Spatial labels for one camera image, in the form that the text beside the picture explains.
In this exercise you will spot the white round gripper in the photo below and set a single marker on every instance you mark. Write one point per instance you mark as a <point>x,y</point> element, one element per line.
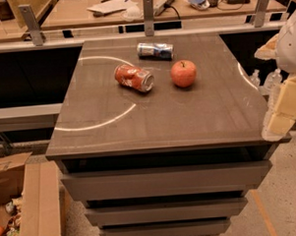
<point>292,46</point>

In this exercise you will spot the red apple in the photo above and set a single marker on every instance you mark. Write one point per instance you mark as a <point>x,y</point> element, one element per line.
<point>183,73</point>

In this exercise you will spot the clear plastic bottle right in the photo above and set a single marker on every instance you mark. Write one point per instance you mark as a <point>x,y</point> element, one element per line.
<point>273,78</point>

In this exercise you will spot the clear plastic bottle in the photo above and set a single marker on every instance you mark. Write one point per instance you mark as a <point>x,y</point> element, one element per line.
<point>255,78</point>
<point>273,78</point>

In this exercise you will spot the clear plastic bottle left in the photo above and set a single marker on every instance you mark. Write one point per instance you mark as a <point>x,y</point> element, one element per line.
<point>255,78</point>

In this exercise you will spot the blue silver energy drink can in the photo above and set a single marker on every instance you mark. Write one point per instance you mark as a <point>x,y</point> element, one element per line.
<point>155,50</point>

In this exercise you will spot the grey drawer cabinet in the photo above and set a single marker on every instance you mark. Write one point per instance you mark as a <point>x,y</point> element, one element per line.
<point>167,162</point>

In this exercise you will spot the grey power strip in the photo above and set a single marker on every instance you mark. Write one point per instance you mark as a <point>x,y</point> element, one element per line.
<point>160,6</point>

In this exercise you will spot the crushed orange soda can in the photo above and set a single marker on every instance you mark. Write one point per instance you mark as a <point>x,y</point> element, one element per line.
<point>134,77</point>

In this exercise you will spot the white paper sheets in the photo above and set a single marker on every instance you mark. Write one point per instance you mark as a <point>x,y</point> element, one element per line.
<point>111,6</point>

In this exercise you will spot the open cardboard box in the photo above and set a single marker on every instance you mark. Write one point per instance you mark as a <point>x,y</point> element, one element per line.
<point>37,185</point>

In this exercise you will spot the metal bracket right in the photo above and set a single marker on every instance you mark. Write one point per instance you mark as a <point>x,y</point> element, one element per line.
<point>260,14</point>

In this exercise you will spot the metal bracket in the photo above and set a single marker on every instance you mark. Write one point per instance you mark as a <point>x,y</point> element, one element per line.
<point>32,24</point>
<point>260,14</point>
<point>148,17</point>

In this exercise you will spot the metal bracket middle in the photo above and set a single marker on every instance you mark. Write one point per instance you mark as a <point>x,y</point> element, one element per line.
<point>148,17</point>

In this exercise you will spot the metal bracket left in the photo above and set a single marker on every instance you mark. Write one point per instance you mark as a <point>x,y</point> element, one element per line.
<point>32,24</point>

